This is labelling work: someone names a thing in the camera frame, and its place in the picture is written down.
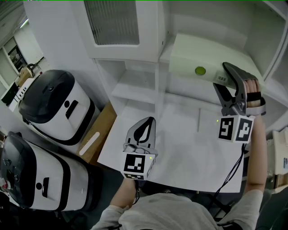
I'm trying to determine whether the person's left forearm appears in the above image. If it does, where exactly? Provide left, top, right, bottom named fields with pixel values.
left=110, top=178, right=137, bottom=208

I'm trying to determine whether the black chair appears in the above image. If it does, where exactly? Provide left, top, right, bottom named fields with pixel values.
left=26, top=63, right=41, bottom=77

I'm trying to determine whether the white and black robot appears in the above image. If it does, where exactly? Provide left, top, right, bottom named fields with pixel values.
left=18, top=69, right=101, bottom=146
left=0, top=131, right=104, bottom=212

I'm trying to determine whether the person's right forearm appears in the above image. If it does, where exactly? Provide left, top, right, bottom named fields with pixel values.
left=244, top=115, right=267, bottom=194

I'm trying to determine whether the brown cardboard box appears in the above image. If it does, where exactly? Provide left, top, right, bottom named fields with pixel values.
left=76, top=102, right=117, bottom=167

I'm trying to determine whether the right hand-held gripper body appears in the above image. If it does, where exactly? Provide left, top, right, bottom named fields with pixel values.
left=217, top=97, right=266, bottom=144

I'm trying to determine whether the person's grey shirt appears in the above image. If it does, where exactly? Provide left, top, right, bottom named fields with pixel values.
left=90, top=190, right=264, bottom=230

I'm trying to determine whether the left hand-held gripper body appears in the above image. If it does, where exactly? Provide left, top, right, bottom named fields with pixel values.
left=122, top=143, right=158, bottom=181

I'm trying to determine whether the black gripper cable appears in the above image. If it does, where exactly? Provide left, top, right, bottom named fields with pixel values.
left=209, top=143, right=247, bottom=221
left=134, top=179, right=141, bottom=205

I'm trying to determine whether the white desk with hutch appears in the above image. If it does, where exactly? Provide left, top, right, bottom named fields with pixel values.
left=72, top=0, right=288, bottom=122

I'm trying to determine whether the person's right hand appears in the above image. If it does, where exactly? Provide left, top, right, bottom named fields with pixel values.
left=244, top=79, right=263, bottom=108

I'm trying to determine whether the white table top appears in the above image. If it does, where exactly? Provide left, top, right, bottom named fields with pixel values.
left=96, top=93, right=250, bottom=193

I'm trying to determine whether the pale green box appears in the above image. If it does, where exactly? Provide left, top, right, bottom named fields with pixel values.
left=168, top=33, right=255, bottom=88

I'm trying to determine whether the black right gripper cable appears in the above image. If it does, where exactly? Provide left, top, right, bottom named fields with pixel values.
left=209, top=143, right=247, bottom=221

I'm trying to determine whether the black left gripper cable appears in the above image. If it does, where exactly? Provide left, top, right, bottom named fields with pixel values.
left=134, top=179, right=141, bottom=205

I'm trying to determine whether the clear plastic bottle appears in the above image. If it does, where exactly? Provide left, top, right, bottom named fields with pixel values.
left=0, top=178, right=11, bottom=191

